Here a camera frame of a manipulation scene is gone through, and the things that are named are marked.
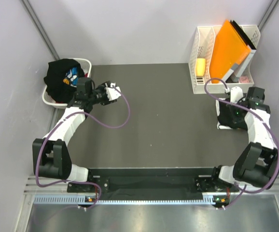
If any purple cable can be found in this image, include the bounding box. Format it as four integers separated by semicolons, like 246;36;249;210
204;77;279;210
35;86;131;209

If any aluminium frame rail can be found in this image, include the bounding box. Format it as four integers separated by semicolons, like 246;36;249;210
24;176;279;194

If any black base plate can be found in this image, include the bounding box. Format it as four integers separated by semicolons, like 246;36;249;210
67;168;241;201

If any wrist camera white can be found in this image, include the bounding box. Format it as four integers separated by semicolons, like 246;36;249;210
105;83;121;101
225;87;244;103

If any pink small item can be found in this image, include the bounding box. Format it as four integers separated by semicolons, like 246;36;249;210
239;76;249;84

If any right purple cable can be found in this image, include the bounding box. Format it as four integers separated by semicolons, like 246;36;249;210
204;77;279;210

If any white laundry basket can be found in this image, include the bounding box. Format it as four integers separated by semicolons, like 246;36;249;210
42;58;92;109

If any white file organizer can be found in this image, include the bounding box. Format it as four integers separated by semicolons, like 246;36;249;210
188;25;261;94

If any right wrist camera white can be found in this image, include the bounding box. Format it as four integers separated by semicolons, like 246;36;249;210
225;87;244;103

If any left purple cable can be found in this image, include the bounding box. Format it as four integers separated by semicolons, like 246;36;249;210
35;86;131;209

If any white grey binder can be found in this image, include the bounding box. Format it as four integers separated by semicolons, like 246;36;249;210
223;49;257;83

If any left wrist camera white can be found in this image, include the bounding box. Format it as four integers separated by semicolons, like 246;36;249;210
105;83;121;101

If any grey cable duct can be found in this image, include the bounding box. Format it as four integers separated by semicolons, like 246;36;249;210
33;195;229;205

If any dark grey table mat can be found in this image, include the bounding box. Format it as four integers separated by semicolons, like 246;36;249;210
68;63;249;168

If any black daisy print t-shirt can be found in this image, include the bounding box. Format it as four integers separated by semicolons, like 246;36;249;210
44;58;85;103

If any black folder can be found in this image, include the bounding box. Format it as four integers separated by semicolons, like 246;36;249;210
230;20;256;50

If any folded white daisy t-shirt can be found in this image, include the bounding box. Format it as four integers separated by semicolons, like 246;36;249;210
215;100;234;130

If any yellow sponge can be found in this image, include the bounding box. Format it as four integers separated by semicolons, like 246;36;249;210
195;58;206;76

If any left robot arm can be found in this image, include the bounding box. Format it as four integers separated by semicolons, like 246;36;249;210
32;78;121;192

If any black brushstroke print t-shirt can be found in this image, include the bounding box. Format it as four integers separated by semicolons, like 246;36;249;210
217;101;247;130

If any orange folder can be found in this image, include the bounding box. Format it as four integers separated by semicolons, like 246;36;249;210
209;20;251;84

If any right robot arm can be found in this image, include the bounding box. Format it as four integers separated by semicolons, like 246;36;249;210
210;87;279;191

